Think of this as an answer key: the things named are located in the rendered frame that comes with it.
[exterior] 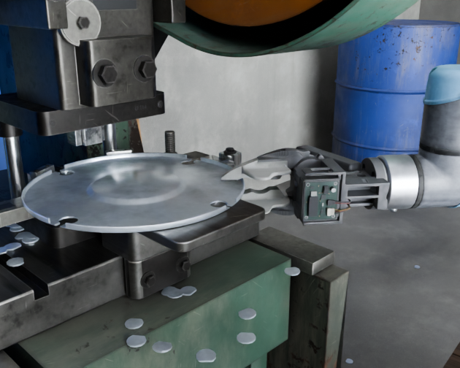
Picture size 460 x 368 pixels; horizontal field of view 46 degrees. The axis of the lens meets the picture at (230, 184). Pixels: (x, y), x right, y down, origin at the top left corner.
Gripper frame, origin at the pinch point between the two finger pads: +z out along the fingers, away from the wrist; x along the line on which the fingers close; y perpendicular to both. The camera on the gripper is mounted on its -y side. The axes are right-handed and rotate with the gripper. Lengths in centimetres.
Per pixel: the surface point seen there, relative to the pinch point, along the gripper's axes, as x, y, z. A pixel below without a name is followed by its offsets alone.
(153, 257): 7.8, 5.3, 10.7
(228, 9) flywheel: -21.7, -32.6, -3.8
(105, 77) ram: -15.2, 2.4, 15.4
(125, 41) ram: -19.0, -1.2, 12.9
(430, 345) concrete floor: 78, -63, -70
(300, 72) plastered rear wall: 18, -224, -66
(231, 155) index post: -1.3, -9.4, -1.4
